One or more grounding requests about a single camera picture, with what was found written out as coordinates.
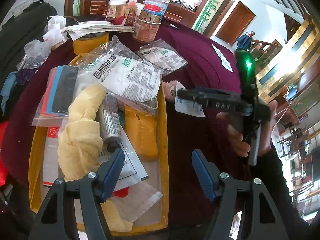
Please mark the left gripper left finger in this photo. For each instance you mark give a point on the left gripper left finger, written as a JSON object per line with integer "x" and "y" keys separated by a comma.
{"x": 56, "y": 217}

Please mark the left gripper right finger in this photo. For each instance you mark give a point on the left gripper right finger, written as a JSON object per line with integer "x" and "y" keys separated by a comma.
{"x": 260, "y": 217}

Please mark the small blue white sachet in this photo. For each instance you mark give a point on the small blue white sachet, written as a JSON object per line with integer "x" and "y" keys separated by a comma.
{"x": 186, "y": 106}

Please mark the yellow towel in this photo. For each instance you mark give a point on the yellow towel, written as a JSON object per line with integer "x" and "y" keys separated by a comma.
{"x": 80, "y": 142}

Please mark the large bagged N95 mask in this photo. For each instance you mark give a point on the large bagged N95 mask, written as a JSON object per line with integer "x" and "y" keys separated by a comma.
{"x": 123, "y": 73}

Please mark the white paper card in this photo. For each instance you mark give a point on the white paper card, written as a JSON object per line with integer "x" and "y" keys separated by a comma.
{"x": 226, "y": 64}
{"x": 217, "y": 51}

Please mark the grey red boxed item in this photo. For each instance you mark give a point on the grey red boxed item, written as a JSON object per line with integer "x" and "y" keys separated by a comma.
{"x": 50, "y": 169}

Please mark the maroon velvet tablecloth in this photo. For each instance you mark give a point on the maroon velvet tablecloth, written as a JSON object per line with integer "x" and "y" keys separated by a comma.
{"x": 187, "y": 203}

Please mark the person in blue jacket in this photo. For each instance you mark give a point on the person in blue jacket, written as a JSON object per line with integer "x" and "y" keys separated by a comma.
{"x": 244, "y": 41}

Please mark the red white packet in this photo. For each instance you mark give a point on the red white packet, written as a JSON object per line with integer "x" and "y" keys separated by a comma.
{"x": 122, "y": 193}

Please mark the pink fluffy round pouch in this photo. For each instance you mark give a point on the pink fluffy round pouch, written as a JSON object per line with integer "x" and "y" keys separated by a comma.
{"x": 170, "y": 90}

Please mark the wooden door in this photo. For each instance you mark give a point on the wooden door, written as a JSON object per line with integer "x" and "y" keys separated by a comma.
{"x": 236, "y": 23}

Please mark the small bagged N95 mask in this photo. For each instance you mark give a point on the small bagged N95 mask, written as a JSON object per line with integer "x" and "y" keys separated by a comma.
{"x": 163, "y": 56}

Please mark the orange plastic packet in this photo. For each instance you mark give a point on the orange plastic packet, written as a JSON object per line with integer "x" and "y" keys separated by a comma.
{"x": 141, "y": 132}

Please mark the bag of coloured felt sheets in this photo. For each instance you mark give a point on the bag of coloured felt sheets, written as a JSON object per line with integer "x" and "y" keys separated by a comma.
{"x": 53, "y": 107}

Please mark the grey striped tube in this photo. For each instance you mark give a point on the grey striped tube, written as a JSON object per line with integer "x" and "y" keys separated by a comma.
{"x": 109, "y": 123}

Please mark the yellow storage tray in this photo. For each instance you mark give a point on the yellow storage tray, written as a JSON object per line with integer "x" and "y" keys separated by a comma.
{"x": 139, "y": 212}

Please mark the red-lidded clear jar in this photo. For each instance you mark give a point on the red-lidded clear jar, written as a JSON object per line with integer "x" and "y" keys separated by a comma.
{"x": 147, "y": 23}

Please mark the yellow bowl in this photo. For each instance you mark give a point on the yellow bowl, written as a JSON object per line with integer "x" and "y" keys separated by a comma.
{"x": 85, "y": 45}

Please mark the stack of papers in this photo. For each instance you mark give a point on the stack of papers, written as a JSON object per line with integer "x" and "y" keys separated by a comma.
{"x": 92, "y": 27}

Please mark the white plastic bag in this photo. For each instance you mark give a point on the white plastic bag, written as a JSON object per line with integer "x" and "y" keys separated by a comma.
{"x": 53, "y": 33}

